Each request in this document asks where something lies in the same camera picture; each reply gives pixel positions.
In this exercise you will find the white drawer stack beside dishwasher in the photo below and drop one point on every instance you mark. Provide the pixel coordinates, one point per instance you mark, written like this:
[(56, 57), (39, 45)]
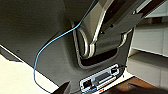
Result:
[(150, 50)]

